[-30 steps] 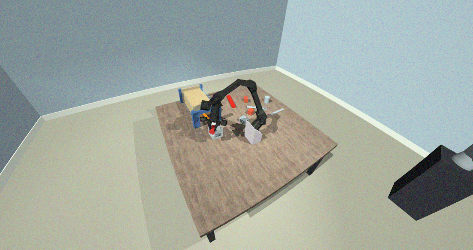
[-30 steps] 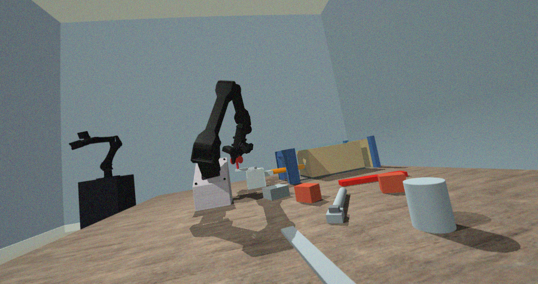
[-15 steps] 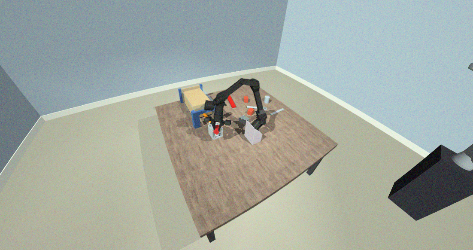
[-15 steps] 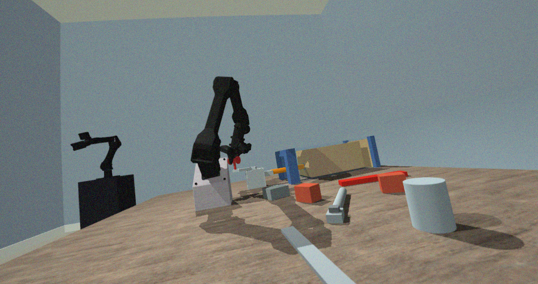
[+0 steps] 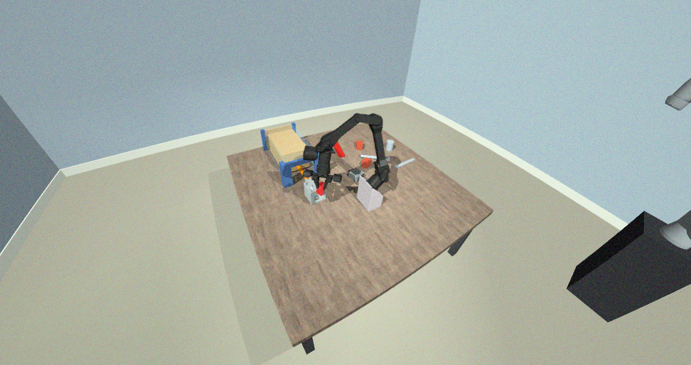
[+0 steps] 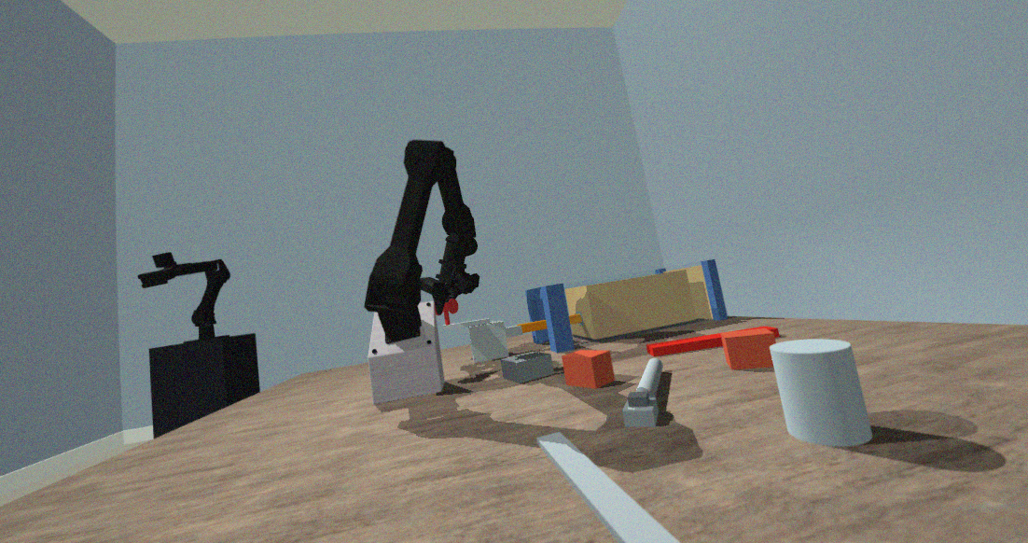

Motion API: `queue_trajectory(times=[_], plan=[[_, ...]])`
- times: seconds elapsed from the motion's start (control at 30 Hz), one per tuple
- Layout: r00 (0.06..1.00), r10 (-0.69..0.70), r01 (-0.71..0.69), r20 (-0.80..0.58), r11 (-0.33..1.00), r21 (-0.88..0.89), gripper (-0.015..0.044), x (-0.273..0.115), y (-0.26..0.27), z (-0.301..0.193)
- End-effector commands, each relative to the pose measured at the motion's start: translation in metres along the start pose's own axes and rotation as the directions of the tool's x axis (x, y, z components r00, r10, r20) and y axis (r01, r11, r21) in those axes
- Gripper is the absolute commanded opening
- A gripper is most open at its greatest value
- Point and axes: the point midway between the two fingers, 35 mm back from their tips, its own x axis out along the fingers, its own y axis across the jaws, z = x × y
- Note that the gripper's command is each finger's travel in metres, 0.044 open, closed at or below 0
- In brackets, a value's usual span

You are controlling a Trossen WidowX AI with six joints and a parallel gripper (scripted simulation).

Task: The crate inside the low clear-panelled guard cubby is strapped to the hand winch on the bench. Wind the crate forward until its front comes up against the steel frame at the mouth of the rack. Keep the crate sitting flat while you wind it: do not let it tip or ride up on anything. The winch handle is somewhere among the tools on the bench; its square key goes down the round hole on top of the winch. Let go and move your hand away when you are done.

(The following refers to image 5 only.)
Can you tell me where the red flat bar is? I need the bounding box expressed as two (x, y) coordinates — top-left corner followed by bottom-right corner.
(334, 142), (345, 157)

